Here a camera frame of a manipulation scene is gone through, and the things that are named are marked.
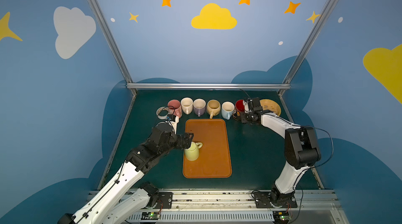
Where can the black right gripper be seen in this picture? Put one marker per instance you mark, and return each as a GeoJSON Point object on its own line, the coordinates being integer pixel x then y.
{"type": "Point", "coordinates": [245, 117]}

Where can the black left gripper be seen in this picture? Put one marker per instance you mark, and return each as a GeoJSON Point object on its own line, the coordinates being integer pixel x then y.
{"type": "Point", "coordinates": [185, 140]}

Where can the yellow-green ceramic mug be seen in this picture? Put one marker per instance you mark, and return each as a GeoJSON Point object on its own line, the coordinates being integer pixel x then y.
{"type": "Point", "coordinates": [193, 152]}

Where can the black patterned mug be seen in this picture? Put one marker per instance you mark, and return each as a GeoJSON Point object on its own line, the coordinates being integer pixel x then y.
{"type": "Point", "coordinates": [239, 111]}

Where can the light blue ceramic mug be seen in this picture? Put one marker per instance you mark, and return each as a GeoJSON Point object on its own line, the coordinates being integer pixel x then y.
{"type": "Point", "coordinates": [227, 110]}

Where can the pink ghost pattern mug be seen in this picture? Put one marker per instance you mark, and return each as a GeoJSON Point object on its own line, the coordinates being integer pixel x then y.
{"type": "Point", "coordinates": [175, 107]}

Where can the white ceramic mug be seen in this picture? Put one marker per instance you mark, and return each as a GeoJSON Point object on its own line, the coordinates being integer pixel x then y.
{"type": "Point", "coordinates": [187, 105]}

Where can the purple ceramic mug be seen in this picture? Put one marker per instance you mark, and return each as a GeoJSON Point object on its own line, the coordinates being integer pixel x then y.
{"type": "Point", "coordinates": [199, 107]}

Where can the beige ceramic teapot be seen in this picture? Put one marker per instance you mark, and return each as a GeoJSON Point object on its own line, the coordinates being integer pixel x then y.
{"type": "Point", "coordinates": [213, 108]}

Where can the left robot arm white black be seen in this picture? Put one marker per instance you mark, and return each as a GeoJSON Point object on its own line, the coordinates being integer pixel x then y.
{"type": "Point", "coordinates": [107, 206]}

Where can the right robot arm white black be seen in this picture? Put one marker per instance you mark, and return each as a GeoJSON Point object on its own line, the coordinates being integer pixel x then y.
{"type": "Point", "coordinates": [301, 149]}

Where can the yellow bamboo steamer basket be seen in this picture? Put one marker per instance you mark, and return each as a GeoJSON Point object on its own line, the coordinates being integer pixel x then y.
{"type": "Point", "coordinates": [271, 105]}

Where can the large patterned tape roll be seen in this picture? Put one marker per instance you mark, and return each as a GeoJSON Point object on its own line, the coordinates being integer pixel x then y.
{"type": "Point", "coordinates": [163, 112]}

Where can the orange rectangular tray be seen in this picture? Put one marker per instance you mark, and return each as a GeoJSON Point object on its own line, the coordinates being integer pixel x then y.
{"type": "Point", "coordinates": [214, 160]}

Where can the left controller circuit board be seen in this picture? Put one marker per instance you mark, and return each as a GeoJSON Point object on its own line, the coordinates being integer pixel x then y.
{"type": "Point", "coordinates": [150, 216]}

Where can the controller circuit board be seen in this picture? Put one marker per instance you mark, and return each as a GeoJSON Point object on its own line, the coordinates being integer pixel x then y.
{"type": "Point", "coordinates": [150, 216]}
{"type": "Point", "coordinates": [281, 217]}

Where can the right controller circuit board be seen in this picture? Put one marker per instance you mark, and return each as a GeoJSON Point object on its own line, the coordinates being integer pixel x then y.
{"type": "Point", "coordinates": [281, 217]}

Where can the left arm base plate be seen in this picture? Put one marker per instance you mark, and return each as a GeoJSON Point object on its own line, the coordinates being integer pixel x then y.
{"type": "Point", "coordinates": [161, 200]}

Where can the aluminium front rail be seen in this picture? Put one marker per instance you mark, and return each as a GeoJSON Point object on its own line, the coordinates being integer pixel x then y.
{"type": "Point", "coordinates": [237, 206]}

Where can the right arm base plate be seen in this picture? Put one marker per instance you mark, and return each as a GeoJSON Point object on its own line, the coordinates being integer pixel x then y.
{"type": "Point", "coordinates": [268, 200]}

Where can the aluminium frame right post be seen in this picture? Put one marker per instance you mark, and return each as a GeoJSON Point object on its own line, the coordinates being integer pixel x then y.
{"type": "Point", "coordinates": [318, 26]}

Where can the aluminium frame post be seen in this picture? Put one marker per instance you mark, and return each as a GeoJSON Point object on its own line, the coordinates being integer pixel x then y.
{"type": "Point", "coordinates": [318, 26]}
{"type": "Point", "coordinates": [95, 7]}

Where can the aluminium frame left post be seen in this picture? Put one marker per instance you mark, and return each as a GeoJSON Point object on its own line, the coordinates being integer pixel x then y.
{"type": "Point", "coordinates": [95, 7]}

